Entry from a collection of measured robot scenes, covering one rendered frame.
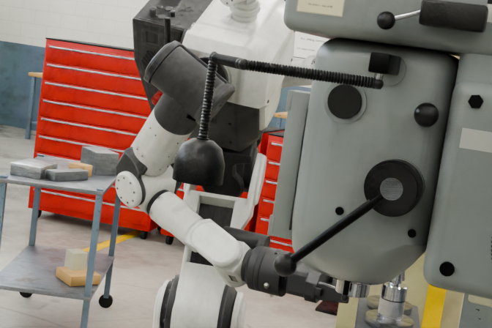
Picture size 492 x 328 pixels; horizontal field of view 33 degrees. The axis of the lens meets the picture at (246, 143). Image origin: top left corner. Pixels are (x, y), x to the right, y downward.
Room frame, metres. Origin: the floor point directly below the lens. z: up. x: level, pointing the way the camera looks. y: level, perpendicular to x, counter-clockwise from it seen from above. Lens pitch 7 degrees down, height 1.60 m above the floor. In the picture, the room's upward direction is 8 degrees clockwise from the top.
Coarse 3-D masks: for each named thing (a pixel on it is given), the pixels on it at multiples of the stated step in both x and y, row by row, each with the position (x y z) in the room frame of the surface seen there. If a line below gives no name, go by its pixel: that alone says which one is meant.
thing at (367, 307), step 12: (360, 300) 1.61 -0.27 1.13; (372, 300) 1.58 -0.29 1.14; (360, 312) 1.53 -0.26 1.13; (372, 312) 1.50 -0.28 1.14; (408, 312) 1.55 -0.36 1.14; (360, 324) 1.46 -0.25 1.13; (372, 324) 1.45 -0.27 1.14; (384, 324) 1.44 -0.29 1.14; (396, 324) 1.44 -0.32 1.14; (408, 324) 1.45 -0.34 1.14
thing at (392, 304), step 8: (384, 296) 1.47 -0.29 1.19; (392, 296) 1.46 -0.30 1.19; (400, 296) 1.46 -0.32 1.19; (384, 304) 1.46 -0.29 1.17; (392, 304) 1.46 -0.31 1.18; (400, 304) 1.46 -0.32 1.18; (384, 312) 1.46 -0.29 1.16; (392, 312) 1.46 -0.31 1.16; (400, 312) 1.46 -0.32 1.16; (392, 320) 1.46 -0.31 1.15; (400, 320) 1.47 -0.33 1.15
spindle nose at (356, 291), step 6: (336, 282) 1.13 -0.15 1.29; (342, 282) 1.12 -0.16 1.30; (336, 288) 1.13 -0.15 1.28; (342, 288) 1.12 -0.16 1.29; (354, 288) 1.11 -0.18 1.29; (360, 288) 1.11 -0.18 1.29; (366, 288) 1.12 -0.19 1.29; (348, 294) 1.11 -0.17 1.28; (354, 294) 1.11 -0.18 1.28; (360, 294) 1.11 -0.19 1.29; (366, 294) 1.12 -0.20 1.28
